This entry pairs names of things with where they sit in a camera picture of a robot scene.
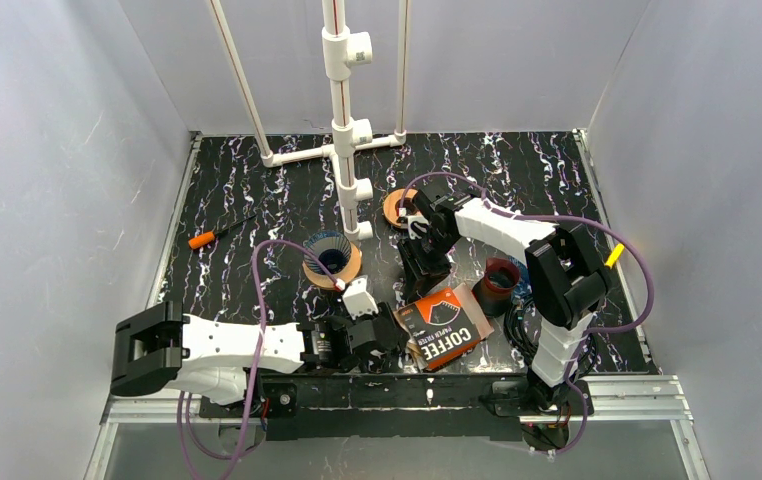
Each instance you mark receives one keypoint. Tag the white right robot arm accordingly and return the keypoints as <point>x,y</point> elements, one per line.
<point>568,278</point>

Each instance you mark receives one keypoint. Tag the yellow marker pen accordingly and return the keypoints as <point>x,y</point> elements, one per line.
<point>615,255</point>

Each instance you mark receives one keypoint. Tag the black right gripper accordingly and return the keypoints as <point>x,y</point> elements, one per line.
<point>422,251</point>

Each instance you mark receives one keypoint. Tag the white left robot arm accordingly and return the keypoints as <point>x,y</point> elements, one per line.
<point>165,347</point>

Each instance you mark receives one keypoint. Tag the orange handled screwdriver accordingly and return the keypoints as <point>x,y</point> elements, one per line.
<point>204,239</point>

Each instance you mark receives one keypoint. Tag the orange coffee filter package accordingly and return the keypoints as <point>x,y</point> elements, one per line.
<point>443,326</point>

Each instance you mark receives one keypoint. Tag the white PVC pipe stand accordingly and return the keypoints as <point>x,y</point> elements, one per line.
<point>343,50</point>

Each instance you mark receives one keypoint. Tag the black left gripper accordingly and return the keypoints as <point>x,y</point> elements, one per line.
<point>380,328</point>

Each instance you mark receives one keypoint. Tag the wooden ring dripper holder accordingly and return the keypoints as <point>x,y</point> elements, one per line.
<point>350,272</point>

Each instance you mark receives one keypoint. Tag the blue glass dripper cone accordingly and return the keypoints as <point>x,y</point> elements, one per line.
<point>331,248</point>

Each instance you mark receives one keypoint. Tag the red and black carafe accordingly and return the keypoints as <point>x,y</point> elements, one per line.
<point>494,291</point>

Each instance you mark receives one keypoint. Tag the aluminium frame rail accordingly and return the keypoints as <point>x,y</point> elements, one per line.
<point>409,427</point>

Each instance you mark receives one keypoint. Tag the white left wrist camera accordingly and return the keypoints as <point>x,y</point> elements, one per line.
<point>358,299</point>

